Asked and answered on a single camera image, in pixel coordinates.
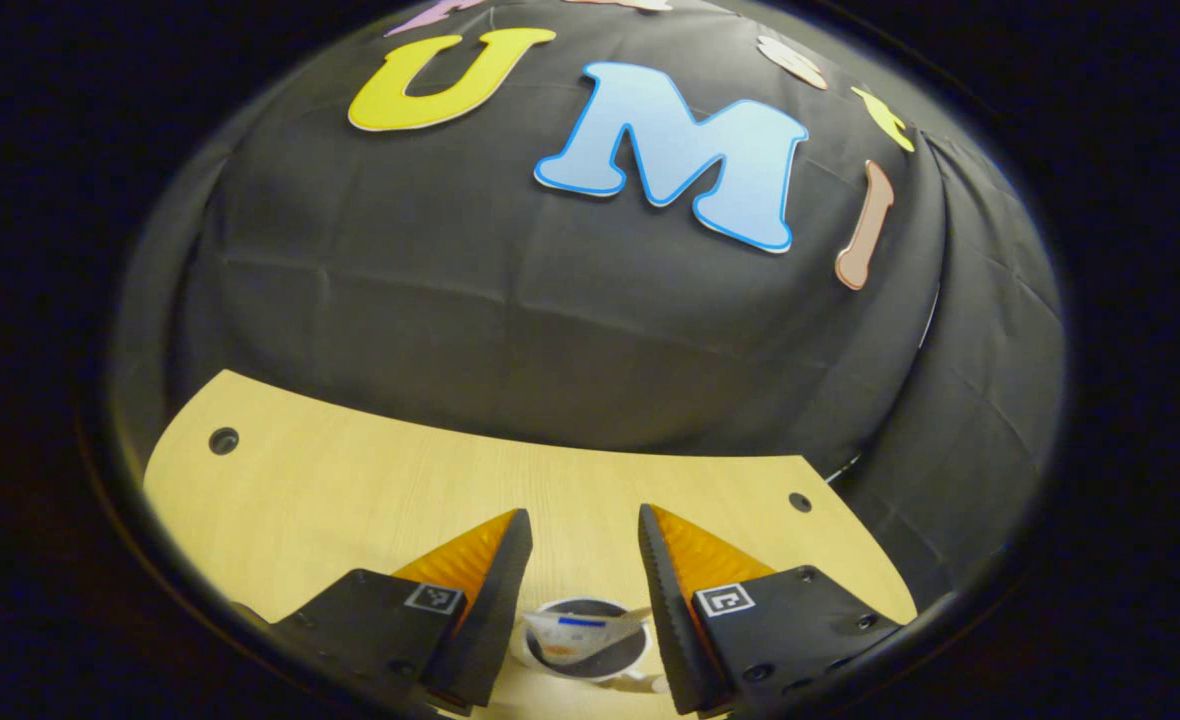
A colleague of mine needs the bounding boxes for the light wooden desktop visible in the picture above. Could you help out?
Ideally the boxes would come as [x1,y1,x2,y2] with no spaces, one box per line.
[142,370,919,720]

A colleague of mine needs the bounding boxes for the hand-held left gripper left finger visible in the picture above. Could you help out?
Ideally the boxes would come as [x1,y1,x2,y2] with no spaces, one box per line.
[270,508,534,707]

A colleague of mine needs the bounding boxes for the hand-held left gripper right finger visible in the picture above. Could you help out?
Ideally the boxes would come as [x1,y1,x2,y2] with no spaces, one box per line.
[638,503,901,714]

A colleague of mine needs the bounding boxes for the white cup with wooden handle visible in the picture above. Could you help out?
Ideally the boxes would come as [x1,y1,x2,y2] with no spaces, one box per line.
[510,597,673,698]

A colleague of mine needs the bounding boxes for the white toothpaste tube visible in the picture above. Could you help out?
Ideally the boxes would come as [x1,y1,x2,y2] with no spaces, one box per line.
[523,606,653,666]

